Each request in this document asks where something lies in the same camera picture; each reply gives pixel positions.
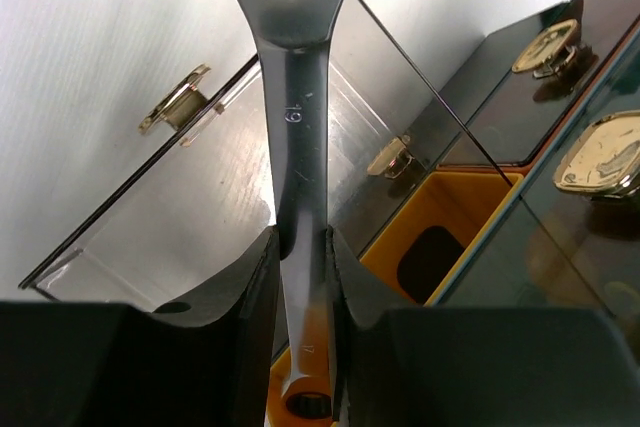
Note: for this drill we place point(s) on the silver ratcheting ring wrench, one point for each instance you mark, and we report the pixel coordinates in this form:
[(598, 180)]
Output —
[(293, 42)]

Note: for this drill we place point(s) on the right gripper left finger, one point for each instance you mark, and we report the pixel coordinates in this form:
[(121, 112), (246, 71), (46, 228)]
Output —
[(202, 359)]

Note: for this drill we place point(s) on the teal drawer cabinet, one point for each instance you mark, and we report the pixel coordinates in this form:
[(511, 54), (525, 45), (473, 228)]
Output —
[(433, 233)]

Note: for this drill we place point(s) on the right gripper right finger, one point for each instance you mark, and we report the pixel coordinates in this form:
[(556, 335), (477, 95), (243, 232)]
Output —
[(395, 363)]

